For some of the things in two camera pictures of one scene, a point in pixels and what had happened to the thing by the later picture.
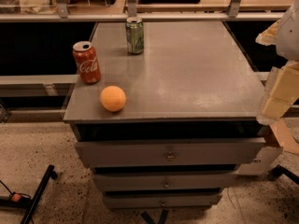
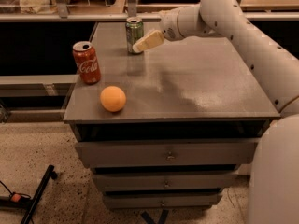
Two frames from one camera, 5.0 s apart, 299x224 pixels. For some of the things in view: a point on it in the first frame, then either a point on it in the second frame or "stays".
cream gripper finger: x=283 y=91 → x=174 y=25
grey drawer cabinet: x=168 y=128 stays
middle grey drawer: x=163 y=180 stays
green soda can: x=135 y=31 stays
